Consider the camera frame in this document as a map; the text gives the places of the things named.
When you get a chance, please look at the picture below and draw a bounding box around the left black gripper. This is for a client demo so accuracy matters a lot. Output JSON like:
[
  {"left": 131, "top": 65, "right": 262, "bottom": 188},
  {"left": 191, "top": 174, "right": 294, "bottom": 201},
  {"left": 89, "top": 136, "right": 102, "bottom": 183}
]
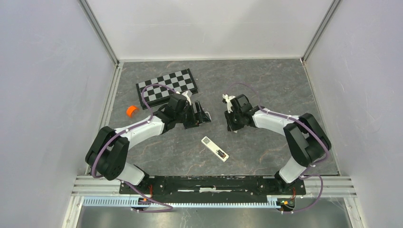
[{"left": 175, "top": 101, "right": 211, "bottom": 130}]

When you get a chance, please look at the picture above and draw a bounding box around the slim white remote control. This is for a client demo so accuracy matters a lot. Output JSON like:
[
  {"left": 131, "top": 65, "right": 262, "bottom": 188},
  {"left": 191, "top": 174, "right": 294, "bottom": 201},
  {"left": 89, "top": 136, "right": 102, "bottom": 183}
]
[{"left": 201, "top": 136, "right": 229, "bottom": 162}]

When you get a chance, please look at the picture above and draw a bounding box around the silver black AAA battery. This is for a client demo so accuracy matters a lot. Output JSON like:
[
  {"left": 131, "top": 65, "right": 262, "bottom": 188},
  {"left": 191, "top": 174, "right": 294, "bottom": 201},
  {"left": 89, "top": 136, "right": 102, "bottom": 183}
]
[{"left": 217, "top": 150, "right": 226, "bottom": 159}]

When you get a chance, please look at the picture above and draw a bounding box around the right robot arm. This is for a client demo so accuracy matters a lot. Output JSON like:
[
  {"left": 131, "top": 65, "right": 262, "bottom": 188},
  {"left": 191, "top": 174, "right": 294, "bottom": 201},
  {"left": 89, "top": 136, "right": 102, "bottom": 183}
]
[{"left": 222, "top": 94, "right": 332, "bottom": 194}]

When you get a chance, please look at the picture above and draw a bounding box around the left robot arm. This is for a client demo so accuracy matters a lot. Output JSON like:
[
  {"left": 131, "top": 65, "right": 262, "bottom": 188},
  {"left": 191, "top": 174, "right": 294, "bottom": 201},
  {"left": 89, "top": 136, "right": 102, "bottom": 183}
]
[{"left": 85, "top": 94, "right": 211, "bottom": 194}]

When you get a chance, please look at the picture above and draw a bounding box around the black white chessboard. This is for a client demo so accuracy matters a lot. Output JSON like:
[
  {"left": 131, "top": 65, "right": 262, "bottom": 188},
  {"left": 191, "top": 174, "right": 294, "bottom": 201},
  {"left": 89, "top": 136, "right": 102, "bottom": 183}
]
[{"left": 136, "top": 69, "right": 198, "bottom": 109}]

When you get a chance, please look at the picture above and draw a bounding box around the orange plastic cup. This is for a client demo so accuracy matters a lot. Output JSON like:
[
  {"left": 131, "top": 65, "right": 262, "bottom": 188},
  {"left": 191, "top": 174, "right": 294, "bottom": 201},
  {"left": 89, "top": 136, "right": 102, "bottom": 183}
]
[{"left": 126, "top": 105, "right": 139, "bottom": 118}]

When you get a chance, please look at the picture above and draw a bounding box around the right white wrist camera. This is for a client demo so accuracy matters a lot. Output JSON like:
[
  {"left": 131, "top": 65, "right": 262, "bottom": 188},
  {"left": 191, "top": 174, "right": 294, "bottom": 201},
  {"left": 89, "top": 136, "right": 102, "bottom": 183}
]
[{"left": 222, "top": 94, "right": 236, "bottom": 113}]

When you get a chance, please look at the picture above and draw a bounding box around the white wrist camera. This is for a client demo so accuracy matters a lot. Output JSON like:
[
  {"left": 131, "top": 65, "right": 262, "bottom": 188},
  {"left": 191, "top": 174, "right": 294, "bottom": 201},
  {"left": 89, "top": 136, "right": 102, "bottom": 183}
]
[
  {"left": 181, "top": 90, "right": 192, "bottom": 106},
  {"left": 222, "top": 94, "right": 236, "bottom": 113}
]

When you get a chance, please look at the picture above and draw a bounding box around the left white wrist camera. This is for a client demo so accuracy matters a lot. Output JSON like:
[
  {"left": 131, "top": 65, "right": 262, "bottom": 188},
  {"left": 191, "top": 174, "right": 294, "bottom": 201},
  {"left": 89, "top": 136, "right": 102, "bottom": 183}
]
[{"left": 181, "top": 90, "right": 192, "bottom": 106}]

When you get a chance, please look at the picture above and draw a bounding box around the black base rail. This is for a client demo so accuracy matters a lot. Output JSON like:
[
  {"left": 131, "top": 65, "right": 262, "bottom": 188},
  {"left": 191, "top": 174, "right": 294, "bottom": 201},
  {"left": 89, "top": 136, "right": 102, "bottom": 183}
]
[{"left": 136, "top": 175, "right": 307, "bottom": 203}]

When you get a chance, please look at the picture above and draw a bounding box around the white toothed cable duct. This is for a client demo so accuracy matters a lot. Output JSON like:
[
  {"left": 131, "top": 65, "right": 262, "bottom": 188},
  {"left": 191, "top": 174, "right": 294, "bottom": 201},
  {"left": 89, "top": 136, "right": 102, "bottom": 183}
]
[{"left": 82, "top": 196, "right": 295, "bottom": 209}]

